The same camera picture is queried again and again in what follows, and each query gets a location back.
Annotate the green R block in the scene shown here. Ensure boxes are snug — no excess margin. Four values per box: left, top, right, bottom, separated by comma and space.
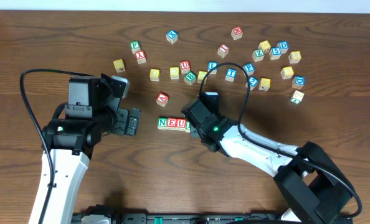
186, 121, 191, 133

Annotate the red u block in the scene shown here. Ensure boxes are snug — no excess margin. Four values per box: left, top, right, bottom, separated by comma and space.
176, 118, 187, 131
179, 60, 191, 74

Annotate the green N block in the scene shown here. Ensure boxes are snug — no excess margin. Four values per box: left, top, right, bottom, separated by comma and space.
157, 118, 168, 129

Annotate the red E block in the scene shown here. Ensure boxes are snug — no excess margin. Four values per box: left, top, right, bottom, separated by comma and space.
167, 118, 177, 130

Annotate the blue P block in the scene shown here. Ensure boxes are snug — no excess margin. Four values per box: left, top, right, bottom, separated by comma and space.
243, 63, 255, 76

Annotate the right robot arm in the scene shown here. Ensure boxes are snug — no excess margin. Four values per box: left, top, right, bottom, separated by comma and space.
181, 93, 356, 223

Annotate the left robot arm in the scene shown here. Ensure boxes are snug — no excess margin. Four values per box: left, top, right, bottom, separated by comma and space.
29, 74, 140, 223

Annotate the red A block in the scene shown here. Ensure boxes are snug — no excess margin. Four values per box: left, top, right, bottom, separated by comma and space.
156, 93, 169, 107

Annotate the green B block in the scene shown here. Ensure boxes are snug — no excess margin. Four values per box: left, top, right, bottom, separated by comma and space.
184, 72, 197, 85

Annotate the yellow block beside B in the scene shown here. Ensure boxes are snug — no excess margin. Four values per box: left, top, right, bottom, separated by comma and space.
197, 70, 207, 83

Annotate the yellow block far left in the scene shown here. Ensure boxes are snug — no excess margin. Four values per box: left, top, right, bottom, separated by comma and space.
113, 59, 125, 73

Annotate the yellow block beside U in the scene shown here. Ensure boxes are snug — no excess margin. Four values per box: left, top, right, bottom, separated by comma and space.
149, 68, 160, 82

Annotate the blue T block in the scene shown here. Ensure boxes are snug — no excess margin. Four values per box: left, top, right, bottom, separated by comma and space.
225, 68, 237, 82

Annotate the blue L block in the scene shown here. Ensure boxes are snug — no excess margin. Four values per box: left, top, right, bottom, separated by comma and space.
207, 62, 218, 74

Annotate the yellow block centre left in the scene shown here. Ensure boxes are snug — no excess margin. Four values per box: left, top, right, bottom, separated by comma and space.
169, 67, 180, 80

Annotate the red Y block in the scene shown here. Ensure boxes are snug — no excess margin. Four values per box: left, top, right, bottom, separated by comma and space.
135, 50, 146, 64

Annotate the blue 2 block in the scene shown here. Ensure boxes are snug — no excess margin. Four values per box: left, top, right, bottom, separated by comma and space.
245, 76, 259, 91

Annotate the green F block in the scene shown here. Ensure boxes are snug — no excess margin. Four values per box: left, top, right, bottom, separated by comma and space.
130, 40, 141, 54

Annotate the red I block upper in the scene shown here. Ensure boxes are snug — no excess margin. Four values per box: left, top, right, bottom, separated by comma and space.
217, 44, 230, 58

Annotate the yellow block beside 2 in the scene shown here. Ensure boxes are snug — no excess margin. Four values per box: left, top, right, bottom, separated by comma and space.
259, 78, 271, 91

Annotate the green Z block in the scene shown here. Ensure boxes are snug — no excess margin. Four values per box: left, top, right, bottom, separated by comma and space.
252, 49, 265, 62

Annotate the blue X block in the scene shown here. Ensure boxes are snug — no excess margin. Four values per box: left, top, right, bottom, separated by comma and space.
166, 30, 178, 44

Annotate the red block top right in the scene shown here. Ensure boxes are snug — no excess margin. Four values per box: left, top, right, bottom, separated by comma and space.
231, 26, 244, 40

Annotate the yellow block top right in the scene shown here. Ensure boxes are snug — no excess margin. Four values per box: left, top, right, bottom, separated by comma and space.
258, 40, 271, 54

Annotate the blue 5 block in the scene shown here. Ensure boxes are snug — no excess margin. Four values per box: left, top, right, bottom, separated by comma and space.
269, 47, 282, 60

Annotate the white green block right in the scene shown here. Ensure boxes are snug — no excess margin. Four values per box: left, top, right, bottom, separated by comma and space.
290, 90, 305, 105

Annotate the blue D block lower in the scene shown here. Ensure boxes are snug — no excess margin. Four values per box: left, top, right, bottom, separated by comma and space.
292, 75, 305, 90

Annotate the blue d block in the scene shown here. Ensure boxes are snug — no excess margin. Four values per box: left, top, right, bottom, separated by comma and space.
292, 75, 305, 90
277, 41, 289, 54

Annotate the blue D block upper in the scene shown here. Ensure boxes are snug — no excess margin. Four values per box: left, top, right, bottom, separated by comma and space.
277, 41, 289, 54

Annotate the yellow block far right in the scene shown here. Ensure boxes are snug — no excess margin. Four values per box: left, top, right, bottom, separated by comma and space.
288, 51, 301, 64

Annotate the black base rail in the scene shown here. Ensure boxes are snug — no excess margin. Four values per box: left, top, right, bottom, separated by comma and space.
71, 212, 285, 224

